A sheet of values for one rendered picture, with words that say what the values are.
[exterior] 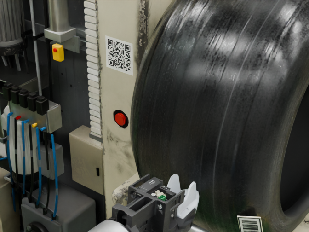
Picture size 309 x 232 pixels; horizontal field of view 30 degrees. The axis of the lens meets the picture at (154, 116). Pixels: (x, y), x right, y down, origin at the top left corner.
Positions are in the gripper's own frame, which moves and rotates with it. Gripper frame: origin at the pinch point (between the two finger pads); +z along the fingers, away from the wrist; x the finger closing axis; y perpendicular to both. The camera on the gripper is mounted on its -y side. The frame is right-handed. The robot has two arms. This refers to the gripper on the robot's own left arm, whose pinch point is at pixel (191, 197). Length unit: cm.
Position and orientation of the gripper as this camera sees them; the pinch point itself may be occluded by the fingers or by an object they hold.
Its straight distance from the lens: 100.7
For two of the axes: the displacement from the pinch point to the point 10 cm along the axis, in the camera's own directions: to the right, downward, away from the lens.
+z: 5.9, -3.0, 7.5
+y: 0.8, -9.0, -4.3
